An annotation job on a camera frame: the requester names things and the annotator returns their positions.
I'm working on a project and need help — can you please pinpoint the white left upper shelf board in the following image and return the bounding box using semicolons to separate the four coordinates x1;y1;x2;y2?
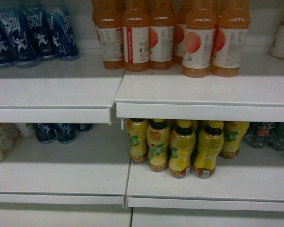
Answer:
0;52;124;123

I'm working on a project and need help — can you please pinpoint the white left lower shelf board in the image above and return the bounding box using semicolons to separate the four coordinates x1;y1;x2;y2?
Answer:
0;125;130;205

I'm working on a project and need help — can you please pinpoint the clear water bottle green label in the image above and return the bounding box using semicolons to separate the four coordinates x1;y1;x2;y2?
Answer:
268;122;284;152
243;122;276;148

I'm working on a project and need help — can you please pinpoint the white metal shelf board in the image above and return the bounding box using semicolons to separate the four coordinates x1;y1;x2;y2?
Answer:
126;143;284;212

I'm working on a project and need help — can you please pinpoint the yellow lemon tea bottle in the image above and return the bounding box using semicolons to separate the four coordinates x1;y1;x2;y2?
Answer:
127;118;148;163
193;121;224;179
146;119;170;172
168;120;196;179

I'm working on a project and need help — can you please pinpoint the orange peach drink bottle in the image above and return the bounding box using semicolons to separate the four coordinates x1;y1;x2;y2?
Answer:
149;0;176;70
98;0;124;70
182;0;216;78
123;0;149;72
211;0;250;77

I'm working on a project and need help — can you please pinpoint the blue sports drink bottle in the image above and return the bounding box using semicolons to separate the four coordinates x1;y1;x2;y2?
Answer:
0;9;15;69
20;3;56;61
3;9;39;68
44;5;80;61

